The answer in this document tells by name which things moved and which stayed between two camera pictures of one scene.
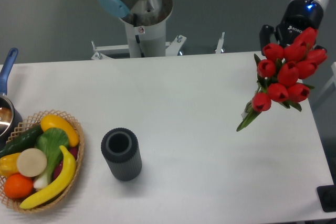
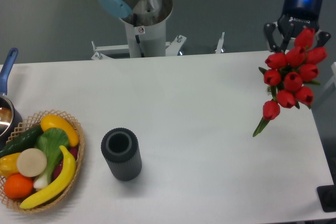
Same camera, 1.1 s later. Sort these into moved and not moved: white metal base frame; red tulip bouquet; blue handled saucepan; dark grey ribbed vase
Moved: red tulip bouquet
Not moved: dark grey ribbed vase; blue handled saucepan; white metal base frame
